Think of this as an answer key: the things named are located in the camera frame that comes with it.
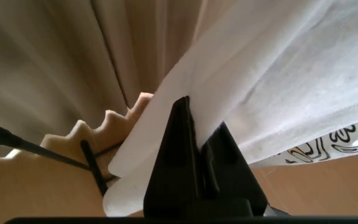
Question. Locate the white printed t-shirt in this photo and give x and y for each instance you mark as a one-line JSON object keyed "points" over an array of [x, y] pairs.
{"points": [[275, 77]]}

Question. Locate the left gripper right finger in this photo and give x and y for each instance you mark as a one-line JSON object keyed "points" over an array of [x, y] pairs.
{"points": [[235, 177]]}

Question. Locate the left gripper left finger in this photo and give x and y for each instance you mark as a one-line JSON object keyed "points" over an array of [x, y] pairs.
{"points": [[172, 168]]}

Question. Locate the white curtain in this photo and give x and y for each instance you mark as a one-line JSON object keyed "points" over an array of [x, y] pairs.
{"points": [[57, 62]]}

